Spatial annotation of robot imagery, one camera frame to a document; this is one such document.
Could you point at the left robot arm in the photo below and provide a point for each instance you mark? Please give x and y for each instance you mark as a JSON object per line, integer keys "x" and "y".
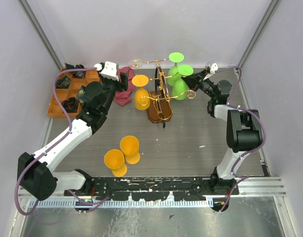
{"x": 36, "y": 172}

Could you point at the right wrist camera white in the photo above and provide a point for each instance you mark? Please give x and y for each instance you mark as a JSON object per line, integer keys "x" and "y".
{"x": 211, "y": 67}

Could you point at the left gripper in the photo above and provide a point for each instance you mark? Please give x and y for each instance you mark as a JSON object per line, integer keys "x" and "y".
{"x": 122, "y": 86}

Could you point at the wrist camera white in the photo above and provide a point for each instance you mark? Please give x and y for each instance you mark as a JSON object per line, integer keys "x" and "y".
{"x": 211, "y": 67}
{"x": 107, "y": 70}

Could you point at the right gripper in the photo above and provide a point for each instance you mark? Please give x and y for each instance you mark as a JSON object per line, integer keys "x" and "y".
{"x": 194, "y": 80}

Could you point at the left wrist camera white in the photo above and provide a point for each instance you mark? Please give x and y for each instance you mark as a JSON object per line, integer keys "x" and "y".
{"x": 107, "y": 70}

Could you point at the black red cloth bundle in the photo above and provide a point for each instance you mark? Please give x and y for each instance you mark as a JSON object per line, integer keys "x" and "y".
{"x": 71, "y": 105}

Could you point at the dark green patterned cloth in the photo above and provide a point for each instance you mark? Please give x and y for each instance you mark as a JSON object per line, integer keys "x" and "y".
{"x": 63, "y": 83}

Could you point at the clear wine glass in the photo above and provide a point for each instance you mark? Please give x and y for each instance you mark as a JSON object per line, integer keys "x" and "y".
{"x": 135, "y": 64}

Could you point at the dark navy folded cloth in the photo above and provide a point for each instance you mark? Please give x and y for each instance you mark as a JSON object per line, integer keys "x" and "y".
{"x": 73, "y": 70}

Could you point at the blue yellow floral cloth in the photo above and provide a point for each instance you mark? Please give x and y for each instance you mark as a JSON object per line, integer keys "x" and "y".
{"x": 81, "y": 95}

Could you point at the wooden compartment tray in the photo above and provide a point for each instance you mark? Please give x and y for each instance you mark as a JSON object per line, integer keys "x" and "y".
{"x": 54, "y": 110}

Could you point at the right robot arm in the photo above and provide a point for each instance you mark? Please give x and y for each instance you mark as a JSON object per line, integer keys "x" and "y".
{"x": 244, "y": 133}

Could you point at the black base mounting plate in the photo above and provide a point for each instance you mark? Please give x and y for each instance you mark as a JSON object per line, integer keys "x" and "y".
{"x": 157, "y": 188}

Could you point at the gold wire glass rack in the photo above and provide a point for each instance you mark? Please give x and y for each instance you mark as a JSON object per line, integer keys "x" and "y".
{"x": 160, "y": 110}

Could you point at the maroon cloth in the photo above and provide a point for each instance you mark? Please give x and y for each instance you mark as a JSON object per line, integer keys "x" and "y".
{"x": 122, "y": 98}

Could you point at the orange goblet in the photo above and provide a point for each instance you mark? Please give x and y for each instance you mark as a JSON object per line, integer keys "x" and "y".
{"x": 141, "y": 97}
{"x": 130, "y": 145}
{"x": 115, "y": 161}

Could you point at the orange goblet front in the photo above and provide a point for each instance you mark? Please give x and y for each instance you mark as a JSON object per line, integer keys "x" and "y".
{"x": 115, "y": 161}

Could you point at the green goblet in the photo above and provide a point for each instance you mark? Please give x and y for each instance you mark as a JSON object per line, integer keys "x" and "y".
{"x": 179, "y": 86}
{"x": 173, "y": 75}

